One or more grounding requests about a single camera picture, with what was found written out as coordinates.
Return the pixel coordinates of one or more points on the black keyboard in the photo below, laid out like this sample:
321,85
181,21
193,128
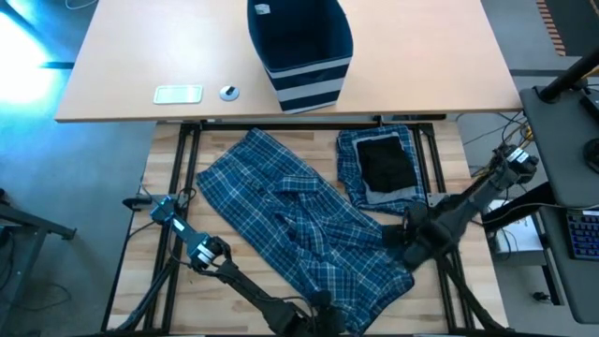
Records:
585,236

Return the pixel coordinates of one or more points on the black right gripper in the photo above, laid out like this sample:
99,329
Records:
433,231

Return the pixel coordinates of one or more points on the black shorts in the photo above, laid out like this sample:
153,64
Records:
386,164

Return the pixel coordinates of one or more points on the black desk leg bar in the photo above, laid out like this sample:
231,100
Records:
529,206

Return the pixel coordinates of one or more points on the pale rectangular plate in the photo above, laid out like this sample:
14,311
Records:
178,94

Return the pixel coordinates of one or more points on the dark garment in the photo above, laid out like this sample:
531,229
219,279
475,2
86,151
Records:
304,224

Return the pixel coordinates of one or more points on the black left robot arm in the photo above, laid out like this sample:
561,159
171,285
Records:
206,253

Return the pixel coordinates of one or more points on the blue plaid pants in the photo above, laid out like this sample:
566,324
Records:
346,168

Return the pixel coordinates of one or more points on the black aluminium table frame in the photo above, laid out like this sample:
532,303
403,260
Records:
234,125

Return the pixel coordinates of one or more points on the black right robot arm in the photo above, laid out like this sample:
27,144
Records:
486,192

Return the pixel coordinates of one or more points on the silver corner bracket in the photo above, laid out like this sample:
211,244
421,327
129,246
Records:
434,200

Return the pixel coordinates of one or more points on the orange black striped strip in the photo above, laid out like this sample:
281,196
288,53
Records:
550,23

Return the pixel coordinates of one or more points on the black metal stand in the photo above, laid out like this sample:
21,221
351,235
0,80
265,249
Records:
28,221

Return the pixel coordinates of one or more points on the round silver desk grommet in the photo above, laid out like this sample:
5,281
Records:
229,93

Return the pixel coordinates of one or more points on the black round pole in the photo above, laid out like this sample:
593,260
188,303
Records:
568,77

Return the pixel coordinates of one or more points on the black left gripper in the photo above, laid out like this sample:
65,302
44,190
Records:
323,320

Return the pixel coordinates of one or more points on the white papers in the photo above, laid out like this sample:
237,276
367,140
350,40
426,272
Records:
519,238

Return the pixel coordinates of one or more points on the grey garment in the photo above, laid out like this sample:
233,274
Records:
388,197

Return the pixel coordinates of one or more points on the beige desk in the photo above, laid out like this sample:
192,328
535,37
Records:
117,47

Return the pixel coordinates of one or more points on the dark grey side desk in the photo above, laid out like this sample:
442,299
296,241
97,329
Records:
557,140

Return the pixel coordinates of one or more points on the navy striped fabric laundry bin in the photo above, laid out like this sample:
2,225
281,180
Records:
309,84

